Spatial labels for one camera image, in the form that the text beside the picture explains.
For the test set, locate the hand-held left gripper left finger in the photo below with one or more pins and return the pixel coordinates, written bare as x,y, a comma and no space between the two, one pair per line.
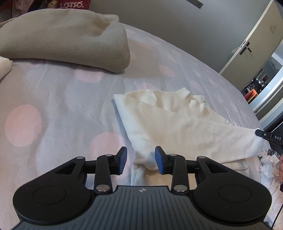
121,160

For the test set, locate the white ribbed knit garment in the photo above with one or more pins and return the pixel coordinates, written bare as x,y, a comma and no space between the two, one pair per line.
5,65

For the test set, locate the stuffed toy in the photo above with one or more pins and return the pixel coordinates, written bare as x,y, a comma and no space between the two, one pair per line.
52,3

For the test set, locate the white door frame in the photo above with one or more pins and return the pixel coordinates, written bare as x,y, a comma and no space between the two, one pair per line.
269,97

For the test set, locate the polka dot bed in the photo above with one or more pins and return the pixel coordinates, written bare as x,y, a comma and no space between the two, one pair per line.
55,99

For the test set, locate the cream sweater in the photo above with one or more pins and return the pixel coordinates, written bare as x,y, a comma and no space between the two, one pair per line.
176,128

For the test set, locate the orange stool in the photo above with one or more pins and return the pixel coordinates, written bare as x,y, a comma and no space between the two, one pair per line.
251,95

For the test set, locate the grey wall switch plate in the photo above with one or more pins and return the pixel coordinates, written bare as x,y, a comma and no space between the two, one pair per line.
195,3

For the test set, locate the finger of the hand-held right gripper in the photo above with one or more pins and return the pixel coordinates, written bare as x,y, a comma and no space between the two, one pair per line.
265,134

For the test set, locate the white t-shirt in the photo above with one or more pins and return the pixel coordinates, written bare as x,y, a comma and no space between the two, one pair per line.
268,163

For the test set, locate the black wardrobe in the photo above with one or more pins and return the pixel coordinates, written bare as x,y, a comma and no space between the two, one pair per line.
275,126

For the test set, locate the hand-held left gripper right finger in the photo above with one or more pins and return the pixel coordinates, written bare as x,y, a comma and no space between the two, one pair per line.
159,160

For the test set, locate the red plastic bag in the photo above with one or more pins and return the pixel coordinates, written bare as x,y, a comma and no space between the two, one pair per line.
73,4

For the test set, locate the beige door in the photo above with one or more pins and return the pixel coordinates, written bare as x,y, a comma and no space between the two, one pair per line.
260,37

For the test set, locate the beige fleece blanket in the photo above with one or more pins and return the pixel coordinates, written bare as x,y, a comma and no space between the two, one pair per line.
66,37

